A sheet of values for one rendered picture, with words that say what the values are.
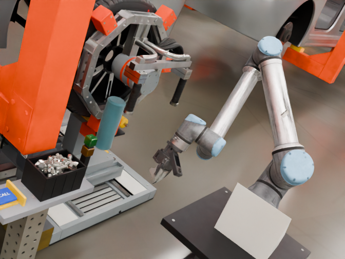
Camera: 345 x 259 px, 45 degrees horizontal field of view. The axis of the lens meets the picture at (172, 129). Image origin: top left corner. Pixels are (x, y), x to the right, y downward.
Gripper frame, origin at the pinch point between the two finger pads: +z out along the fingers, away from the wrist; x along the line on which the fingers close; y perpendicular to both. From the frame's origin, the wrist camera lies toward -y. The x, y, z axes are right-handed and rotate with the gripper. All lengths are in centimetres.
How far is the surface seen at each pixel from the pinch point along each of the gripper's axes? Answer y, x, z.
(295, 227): -17, -144, -7
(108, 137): 25.0, 17.1, -3.5
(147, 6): 49, 23, -64
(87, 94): 34, 35, -16
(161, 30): 43, 13, -60
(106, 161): 49, -16, 19
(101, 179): 45, -18, 29
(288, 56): 179, -308, -137
